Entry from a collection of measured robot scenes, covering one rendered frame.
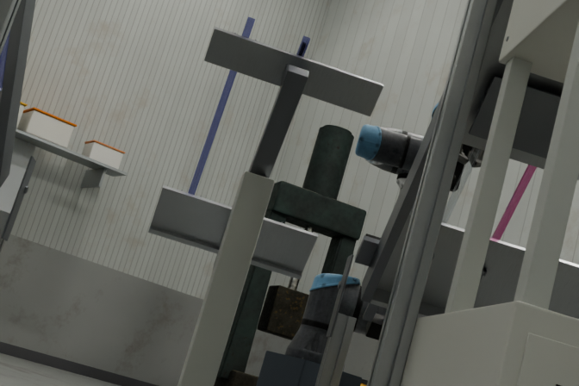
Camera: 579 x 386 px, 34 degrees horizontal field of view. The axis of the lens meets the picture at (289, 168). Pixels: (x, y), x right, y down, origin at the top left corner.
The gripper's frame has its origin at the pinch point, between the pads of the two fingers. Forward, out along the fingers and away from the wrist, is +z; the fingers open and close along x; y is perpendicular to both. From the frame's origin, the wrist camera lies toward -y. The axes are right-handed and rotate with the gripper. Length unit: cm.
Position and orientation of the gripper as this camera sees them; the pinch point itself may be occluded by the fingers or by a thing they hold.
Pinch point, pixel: (469, 164)
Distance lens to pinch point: 182.2
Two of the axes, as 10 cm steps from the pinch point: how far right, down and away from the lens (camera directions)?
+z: -0.3, 2.7, -9.6
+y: 3.0, -9.2, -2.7
